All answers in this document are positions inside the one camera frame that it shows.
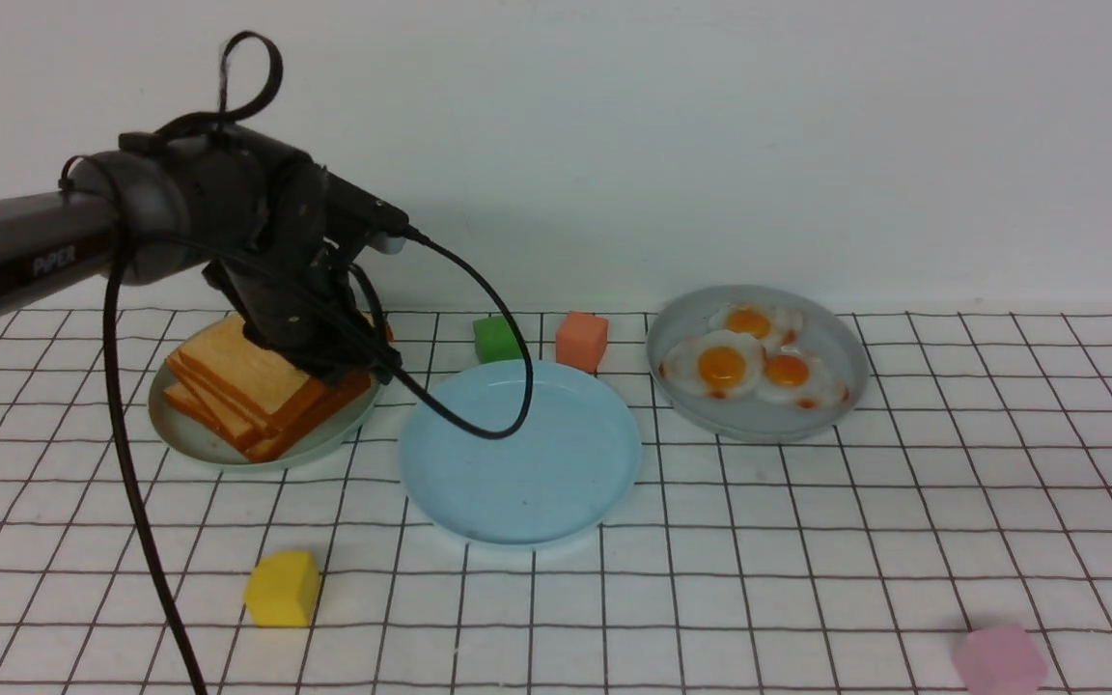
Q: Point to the grey egg plate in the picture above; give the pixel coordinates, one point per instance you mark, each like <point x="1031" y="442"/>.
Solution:
<point x="751" y="419"/>

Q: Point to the salmon foam cube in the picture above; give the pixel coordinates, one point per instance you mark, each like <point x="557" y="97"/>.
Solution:
<point x="581" y="341"/>

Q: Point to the pink foam block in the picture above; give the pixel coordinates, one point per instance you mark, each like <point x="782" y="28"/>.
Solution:
<point x="1003" y="659"/>

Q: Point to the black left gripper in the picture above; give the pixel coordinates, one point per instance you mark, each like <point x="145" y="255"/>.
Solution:
<point x="296" y="297"/>

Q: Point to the light blue centre plate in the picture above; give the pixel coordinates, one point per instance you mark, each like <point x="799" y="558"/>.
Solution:
<point x="573" y="460"/>

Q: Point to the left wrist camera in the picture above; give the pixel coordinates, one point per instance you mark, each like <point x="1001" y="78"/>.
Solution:
<point x="357" y="220"/>

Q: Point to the green foam cube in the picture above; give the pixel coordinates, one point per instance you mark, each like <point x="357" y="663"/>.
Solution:
<point x="495" y="340"/>

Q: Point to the fried egg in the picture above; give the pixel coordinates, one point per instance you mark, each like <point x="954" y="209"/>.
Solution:
<point x="795" y="376"/>
<point x="719" y="365"/>
<point x="772" y="325"/>

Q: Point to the toast slice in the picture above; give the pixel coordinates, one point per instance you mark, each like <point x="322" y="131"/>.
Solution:
<point x="239" y="366"/>
<point x="221" y="421"/>
<point x="319" y="413"/>
<point x="213" y="395"/>

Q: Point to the green-grey bread plate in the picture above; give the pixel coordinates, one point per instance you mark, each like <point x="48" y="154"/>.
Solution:
<point x="196" y="444"/>

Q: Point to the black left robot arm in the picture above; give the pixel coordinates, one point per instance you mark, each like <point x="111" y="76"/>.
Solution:
<point x="175" y="202"/>

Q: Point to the yellow foam block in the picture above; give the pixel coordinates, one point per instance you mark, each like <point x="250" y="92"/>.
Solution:
<point x="283" y="590"/>

